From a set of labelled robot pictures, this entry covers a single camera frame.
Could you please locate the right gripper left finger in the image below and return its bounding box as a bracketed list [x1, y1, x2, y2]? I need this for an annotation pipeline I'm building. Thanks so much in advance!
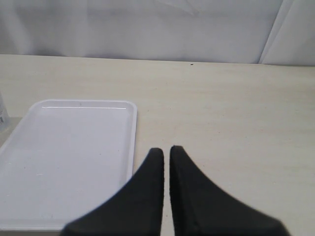
[61, 148, 164, 236]

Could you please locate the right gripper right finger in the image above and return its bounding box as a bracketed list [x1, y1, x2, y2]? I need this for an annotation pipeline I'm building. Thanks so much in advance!
[169, 146, 290, 236]

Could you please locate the clear plastic tall container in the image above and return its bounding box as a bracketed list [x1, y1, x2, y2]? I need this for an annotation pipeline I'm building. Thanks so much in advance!
[0, 95, 9, 132]

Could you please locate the white rectangular plastic tray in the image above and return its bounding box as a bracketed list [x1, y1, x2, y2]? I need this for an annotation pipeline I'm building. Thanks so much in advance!
[0, 99, 137, 235]

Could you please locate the white backdrop curtain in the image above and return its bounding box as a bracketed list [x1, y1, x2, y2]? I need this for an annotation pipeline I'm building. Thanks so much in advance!
[0, 0, 315, 65]

